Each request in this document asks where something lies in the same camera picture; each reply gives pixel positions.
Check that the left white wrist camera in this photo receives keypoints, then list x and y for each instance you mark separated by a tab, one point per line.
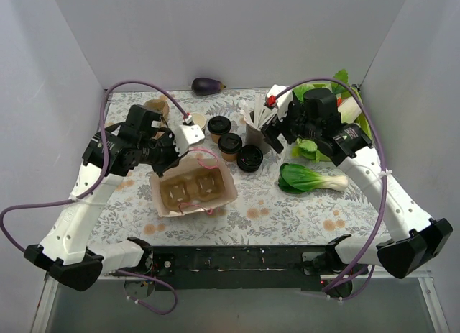
186	135

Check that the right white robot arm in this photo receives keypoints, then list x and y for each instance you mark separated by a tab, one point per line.
415	236

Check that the floral table mat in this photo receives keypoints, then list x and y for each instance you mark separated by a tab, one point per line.
261	214

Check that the white radish with leaves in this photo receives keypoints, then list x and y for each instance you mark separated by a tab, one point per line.
338	89

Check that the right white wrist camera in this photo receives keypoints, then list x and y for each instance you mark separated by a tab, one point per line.
278	99

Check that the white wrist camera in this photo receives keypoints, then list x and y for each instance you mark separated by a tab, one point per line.
278	99
186	135

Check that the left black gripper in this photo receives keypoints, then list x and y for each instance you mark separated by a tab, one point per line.
169	153

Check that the paper bag with pink handles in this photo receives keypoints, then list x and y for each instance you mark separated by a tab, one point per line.
198	157

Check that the stack of cardboard carriers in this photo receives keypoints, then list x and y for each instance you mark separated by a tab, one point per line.
159	106

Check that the stack of black lids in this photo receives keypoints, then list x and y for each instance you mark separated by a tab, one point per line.
250	158

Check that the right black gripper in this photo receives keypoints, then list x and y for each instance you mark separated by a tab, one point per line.
274	132

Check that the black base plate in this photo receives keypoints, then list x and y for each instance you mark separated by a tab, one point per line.
246	267

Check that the brown paper cup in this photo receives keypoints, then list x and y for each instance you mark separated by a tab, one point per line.
218	133
228	157

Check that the green lettuce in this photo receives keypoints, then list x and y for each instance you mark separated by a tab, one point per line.
299	91

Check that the grey holder cup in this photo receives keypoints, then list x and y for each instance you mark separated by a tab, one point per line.
255	137

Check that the stack of paper cups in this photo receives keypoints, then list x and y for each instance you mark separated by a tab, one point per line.
200	120

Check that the purple eggplant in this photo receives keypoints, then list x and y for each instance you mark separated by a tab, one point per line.
206	86

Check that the bok choy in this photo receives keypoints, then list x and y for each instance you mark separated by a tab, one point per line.
297	179

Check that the green plastic basket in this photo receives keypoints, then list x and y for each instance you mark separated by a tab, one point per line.
361	120

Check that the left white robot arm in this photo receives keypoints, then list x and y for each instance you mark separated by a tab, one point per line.
64	253

